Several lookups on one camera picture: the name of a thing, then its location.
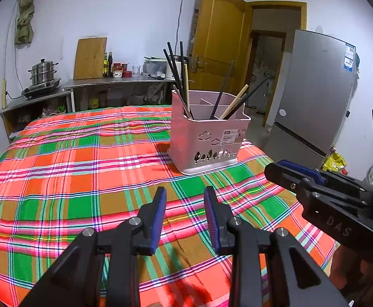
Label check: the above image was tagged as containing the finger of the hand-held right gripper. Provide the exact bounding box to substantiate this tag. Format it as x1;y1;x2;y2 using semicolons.
277;159;367;193
264;163;373;212

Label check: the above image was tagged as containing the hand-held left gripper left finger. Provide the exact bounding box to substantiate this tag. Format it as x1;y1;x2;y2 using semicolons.
18;186;168;307

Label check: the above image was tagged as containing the steel steamer pot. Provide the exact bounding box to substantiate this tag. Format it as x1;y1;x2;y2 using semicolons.
28;58;59;85

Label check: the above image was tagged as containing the light wooden chopstick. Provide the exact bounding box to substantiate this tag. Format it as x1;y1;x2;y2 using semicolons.
182;64;192;119
219;84;249;120

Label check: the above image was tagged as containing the thin wall wire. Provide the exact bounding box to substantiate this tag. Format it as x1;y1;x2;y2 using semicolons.
4;0;19;100

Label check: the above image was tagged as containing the gas stove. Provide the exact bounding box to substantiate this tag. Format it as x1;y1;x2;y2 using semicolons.
21;78;62;98

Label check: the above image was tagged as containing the black power cable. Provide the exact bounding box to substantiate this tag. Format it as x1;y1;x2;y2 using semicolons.
175;0;188;59

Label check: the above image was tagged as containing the hanging green cloth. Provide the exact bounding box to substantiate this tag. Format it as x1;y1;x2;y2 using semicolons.
14;0;45;45

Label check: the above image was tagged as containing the white electric kettle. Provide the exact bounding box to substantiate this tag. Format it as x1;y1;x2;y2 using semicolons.
166;56;191;81

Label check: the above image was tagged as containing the white rice cooker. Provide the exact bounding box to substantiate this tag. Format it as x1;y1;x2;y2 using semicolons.
142;58;168;79

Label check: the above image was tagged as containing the low metal shelf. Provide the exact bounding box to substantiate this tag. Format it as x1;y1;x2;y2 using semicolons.
0;89;72;142

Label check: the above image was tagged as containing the wooden cutting board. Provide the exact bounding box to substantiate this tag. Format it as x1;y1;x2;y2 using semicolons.
73;37;108;81

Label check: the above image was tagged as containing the pink plastic utensil holder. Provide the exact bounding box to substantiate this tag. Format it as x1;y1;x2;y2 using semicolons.
168;90;252;176

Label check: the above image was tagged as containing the plaid tablecloth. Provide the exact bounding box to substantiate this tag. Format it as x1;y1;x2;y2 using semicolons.
0;105;341;307

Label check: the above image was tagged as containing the black chopstick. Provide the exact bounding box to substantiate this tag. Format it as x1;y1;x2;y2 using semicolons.
167;41;190;119
226;76;270;120
163;49;192;119
179;41;187;103
210;60;235;119

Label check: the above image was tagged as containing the silver refrigerator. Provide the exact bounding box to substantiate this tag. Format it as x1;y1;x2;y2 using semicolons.
263;29;357;171

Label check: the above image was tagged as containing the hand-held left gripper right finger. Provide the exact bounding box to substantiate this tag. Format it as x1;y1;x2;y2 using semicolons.
204;185;348;307

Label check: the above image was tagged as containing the yellow wooden door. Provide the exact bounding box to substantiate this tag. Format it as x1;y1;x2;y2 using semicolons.
188;0;250;97

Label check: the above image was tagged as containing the yellow snack bag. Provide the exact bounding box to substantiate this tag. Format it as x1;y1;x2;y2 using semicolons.
322;151;347;172

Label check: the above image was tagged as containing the metal counter table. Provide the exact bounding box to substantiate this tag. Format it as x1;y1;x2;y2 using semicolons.
60;75;194;113

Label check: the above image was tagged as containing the dark brown chopstick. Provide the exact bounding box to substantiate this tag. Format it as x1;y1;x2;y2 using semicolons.
173;84;193;119

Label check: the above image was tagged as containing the yellow door frame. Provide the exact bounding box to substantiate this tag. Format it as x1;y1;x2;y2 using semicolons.
246;1;308;128

